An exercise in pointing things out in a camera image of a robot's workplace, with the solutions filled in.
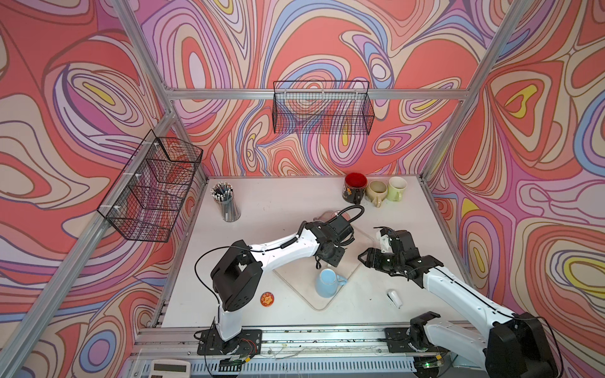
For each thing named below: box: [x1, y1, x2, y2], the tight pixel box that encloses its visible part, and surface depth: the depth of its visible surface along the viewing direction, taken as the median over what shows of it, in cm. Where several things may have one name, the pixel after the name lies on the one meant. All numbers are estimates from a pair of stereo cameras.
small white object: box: [386, 290, 403, 310], surface depth 82 cm
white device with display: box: [148, 359, 192, 378], surface depth 68 cm
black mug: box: [341, 171, 368, 205], surface depth 107 cm
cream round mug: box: [364, 180, 389, 208], surface depth 107 cm
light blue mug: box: [315, 268, 349, 299], surface depth 80 cm
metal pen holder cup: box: [210, 181, 242, 223], surface depth 95 cm
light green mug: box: [386, 175, 408, 203], surface depth 107 cm
